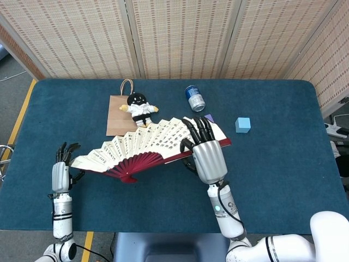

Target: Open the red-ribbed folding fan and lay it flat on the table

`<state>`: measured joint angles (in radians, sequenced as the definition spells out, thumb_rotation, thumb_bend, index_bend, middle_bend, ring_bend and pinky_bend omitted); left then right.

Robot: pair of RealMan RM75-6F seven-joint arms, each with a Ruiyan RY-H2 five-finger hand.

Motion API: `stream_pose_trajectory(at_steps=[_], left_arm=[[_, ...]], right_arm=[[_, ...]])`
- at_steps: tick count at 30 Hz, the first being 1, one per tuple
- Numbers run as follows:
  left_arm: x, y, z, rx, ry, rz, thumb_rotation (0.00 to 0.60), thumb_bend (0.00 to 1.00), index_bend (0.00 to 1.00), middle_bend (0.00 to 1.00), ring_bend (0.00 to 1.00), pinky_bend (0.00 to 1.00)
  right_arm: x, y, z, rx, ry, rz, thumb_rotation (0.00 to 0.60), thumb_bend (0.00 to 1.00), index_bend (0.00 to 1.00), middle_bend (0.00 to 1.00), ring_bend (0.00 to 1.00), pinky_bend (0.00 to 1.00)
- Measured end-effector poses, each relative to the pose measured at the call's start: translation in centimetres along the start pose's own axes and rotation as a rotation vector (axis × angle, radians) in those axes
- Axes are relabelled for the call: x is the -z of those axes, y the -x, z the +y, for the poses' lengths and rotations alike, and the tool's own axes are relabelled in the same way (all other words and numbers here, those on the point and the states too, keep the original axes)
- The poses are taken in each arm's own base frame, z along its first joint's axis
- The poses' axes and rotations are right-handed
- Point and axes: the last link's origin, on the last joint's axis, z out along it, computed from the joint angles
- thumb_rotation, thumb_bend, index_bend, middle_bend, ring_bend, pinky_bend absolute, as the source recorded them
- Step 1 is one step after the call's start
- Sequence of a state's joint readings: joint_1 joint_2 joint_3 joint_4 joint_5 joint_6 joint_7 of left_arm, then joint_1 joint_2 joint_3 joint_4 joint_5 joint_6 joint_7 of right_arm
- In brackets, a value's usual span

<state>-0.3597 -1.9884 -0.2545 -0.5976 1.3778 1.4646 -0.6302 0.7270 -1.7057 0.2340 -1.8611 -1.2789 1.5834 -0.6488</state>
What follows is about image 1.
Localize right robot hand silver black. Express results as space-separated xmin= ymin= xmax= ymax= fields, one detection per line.
xmin=179 ymin=116 xmax=228 ymax=186

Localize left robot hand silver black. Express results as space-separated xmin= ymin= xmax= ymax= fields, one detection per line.
xmin=51 ymin=141 xmax=86 ymax=195

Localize paper folding fan red ribs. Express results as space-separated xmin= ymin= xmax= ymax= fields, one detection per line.
xmin=69 ymin=116 xmax=232 ymax=184

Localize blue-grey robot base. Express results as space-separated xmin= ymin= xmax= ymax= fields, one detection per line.
xmin=113 ymin=232 xmax=231 ymax=262

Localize light blue foam cube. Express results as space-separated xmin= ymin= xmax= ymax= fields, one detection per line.
xmin=234 ymin=117 xmax=251 ymax=134

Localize dark teal table cloth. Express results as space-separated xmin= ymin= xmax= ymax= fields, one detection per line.
xmin=0 ymin=79 xmax=349 ymax=235

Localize blue silver drink can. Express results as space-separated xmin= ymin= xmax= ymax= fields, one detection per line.
xmin=185 ymin=85 xmax=206 ymax=112

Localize brown paper bag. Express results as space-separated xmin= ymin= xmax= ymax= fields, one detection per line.
xmin=105 ymin=79 xmax=141 ymax=136

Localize black-headed plush doll white robe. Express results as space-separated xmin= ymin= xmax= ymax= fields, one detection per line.
xmin=119 ymin=92 xmax=159 ymax=128

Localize woven bamboo screen panel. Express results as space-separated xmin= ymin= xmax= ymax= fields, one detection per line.
xmin=285 ymin=0 xmax=349 ymax=118
xmin=0 ymin=0 xmax=142 ymax=80
xmin=128 ymin=0 xmax=242 ymax=80
xmin=220 ymin=0 xmax=339 ymax=80

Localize white power strip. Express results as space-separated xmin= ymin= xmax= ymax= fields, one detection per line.
xmin=323 ymin=114 xmax=349 ymax=139

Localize reddish woven screen panel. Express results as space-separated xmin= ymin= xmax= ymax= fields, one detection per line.
xmin=0 ymin=23 xmax=47 ymax=80

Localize chrome metal frame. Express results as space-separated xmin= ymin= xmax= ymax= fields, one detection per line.
xmin=0 ymin=144 xmax=16 ymax=183

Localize white floor cable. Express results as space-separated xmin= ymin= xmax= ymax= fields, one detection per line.
xmin=0 ymin=70 xmax=28 ymax=82

